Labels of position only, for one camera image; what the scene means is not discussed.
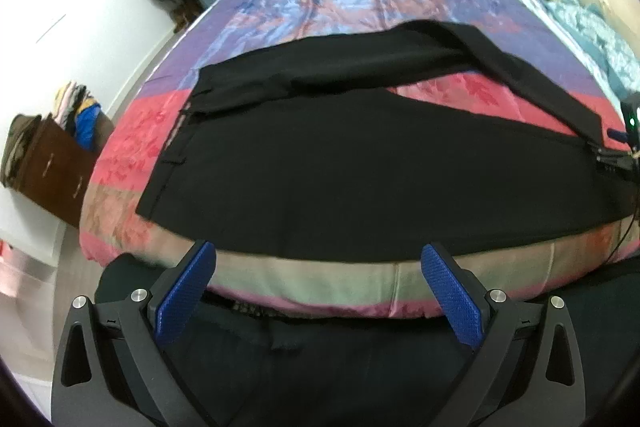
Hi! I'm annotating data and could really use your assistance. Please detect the pale pink cloth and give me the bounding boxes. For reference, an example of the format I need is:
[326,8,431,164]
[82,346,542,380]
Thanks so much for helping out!
[0,239,32,299]

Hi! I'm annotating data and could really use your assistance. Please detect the brown wooden cabinet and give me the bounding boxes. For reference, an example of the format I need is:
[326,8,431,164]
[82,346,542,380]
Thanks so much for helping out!
[15,117,98,228]

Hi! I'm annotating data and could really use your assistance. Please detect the olive green cloth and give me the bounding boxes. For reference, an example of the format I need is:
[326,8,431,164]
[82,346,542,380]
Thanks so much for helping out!
[0,114,43,188]

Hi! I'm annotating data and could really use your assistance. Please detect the black pants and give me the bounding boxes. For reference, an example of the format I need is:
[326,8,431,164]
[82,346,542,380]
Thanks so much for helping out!
[136,21,632,260]

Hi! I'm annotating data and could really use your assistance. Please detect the person's dark clothed legs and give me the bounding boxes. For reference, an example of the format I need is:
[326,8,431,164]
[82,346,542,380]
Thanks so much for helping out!
[95,252,640,427]

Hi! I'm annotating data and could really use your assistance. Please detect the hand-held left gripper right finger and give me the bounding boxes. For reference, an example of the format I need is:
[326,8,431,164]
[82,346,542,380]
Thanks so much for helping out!
[421,243,587,427]

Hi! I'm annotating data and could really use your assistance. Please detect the colourful floral satin bedspread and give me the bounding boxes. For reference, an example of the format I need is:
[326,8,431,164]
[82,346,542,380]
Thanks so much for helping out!
[77,0,640,320]

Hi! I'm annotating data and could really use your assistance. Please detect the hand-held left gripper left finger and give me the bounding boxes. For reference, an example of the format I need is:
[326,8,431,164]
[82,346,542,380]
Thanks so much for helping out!
[51,241,217,427]

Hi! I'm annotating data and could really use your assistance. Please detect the teal floral blanket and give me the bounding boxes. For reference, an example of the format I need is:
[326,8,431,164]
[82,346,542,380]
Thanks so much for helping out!
[492,0,640,105]

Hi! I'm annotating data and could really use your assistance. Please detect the black cable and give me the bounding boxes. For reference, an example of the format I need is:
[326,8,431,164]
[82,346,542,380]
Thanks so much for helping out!
[600,207,640,269]

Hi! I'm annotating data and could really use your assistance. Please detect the pile of colourful clothes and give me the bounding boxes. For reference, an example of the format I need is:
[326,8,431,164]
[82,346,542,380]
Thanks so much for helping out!
[52,81,103,152]

